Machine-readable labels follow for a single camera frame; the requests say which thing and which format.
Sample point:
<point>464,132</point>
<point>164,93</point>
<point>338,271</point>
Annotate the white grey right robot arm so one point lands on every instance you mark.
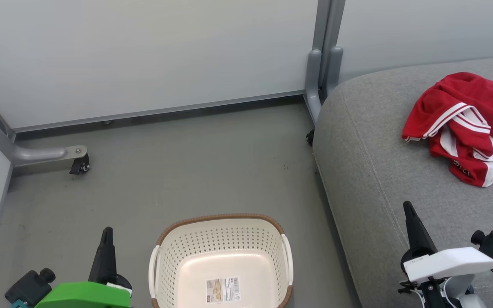
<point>456,288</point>

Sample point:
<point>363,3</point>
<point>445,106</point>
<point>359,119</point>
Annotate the grey fabric sofa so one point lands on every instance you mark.
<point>379,179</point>

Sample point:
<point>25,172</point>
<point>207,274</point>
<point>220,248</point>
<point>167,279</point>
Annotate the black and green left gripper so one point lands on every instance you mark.
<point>84,295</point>

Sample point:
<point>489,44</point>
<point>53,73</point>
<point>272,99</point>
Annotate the grey partition post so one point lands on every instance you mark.
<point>325,51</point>

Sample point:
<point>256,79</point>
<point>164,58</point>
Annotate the black caster wheel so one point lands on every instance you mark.
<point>80,164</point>
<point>310,137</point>

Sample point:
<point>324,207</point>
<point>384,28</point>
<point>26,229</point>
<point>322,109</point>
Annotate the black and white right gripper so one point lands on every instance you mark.
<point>452,261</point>

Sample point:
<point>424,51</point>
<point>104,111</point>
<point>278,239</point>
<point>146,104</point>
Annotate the red and white garment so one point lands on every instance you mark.
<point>464,115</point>

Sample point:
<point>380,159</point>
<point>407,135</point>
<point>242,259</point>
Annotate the cream perforated laundry basket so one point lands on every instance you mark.
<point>225,256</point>

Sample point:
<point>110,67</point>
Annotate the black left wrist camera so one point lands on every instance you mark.
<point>30,286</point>

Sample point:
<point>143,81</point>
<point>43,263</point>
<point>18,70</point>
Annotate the grey partition foot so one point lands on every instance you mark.
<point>37,154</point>

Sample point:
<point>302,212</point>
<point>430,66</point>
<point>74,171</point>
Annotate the printed basket sticker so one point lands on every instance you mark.
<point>223,290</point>

